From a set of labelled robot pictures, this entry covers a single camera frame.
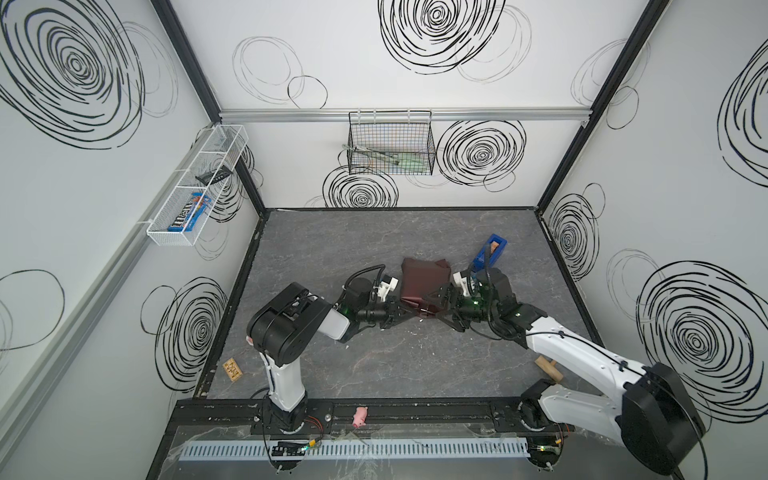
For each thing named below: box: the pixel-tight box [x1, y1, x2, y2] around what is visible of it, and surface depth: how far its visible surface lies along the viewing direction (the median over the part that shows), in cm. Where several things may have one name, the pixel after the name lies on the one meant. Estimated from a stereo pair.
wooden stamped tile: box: [222, 357, 244, 382], surface depth 82 cm
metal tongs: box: [342, 144, 400, 165], surface depth 87 cm
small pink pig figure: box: [352, 406, 368, 428], surface depth 74 cm
